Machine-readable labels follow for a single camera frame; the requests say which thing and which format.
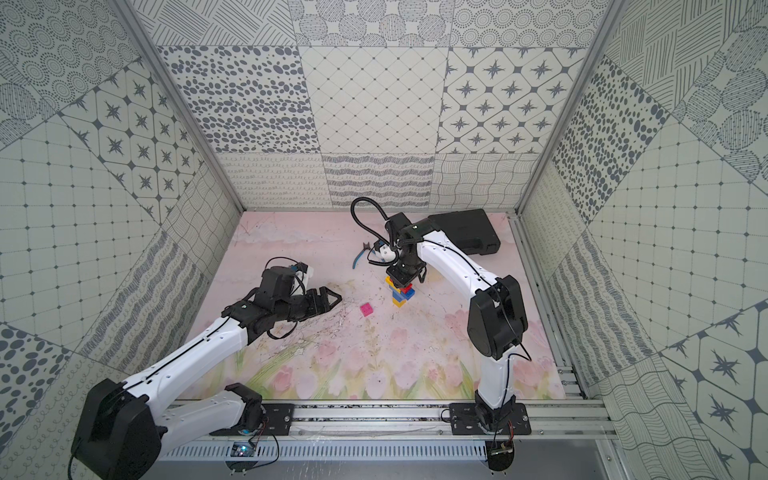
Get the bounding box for yellow long lego brick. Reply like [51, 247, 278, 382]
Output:
[385, 276, 399, 290]

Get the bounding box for pink lego brick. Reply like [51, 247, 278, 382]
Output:
[360, 303, 374, 317]

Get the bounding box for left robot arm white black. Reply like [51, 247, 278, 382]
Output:
[70, 262, 342, 479]

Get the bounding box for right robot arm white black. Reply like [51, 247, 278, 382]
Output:
[385, 209, 531, 433]

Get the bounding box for floral pink table mat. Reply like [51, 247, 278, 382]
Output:
[161, 209, 567, 402]

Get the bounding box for black plastic tool case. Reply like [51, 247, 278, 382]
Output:
[429, 209, 501, 256]

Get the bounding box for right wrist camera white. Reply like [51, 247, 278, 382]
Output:
[367, 240, 397, 266]

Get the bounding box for teal handled pliers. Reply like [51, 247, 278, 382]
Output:
[352, 243, 372, 269]

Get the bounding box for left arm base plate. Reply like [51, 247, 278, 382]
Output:
[211, 403, 295, 437]

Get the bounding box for aluminium rail frame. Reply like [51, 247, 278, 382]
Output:
[193, 399, 618, 442]

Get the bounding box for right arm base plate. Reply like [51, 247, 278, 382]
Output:
[448, 402, 532, 436]

